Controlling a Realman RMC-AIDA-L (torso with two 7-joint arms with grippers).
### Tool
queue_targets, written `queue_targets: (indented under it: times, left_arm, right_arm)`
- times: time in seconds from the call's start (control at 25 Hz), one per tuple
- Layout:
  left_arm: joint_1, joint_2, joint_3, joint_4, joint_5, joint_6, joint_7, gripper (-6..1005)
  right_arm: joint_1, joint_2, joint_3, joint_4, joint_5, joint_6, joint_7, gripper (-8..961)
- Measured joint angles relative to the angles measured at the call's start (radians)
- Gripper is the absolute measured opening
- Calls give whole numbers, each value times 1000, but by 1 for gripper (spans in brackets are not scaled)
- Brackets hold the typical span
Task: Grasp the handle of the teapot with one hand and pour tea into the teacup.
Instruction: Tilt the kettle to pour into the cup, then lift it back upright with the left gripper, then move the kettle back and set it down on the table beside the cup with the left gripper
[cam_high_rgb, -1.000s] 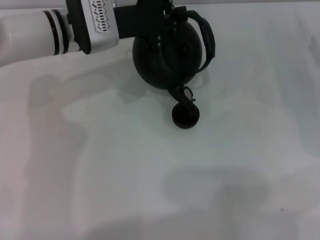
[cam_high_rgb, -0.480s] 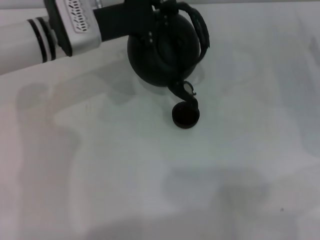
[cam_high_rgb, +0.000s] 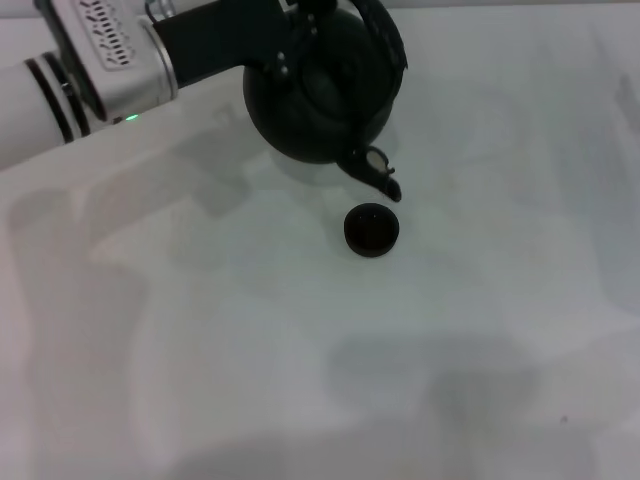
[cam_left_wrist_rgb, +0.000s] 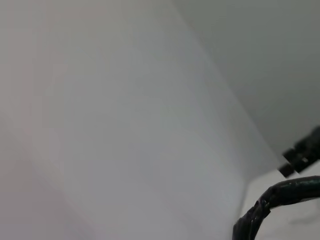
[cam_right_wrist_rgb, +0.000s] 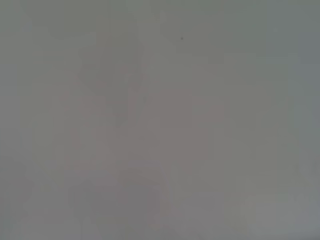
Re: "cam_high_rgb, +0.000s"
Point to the small dark teacup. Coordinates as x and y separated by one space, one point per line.
372 231

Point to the black round teapot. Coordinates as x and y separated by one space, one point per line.
325 100

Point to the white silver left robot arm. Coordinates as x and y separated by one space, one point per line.
35 115

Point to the silver vented left wrist camera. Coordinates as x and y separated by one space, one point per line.
115 55

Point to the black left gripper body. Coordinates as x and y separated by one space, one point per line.
220 40

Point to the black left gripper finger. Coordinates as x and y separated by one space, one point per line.
307 5
296 45

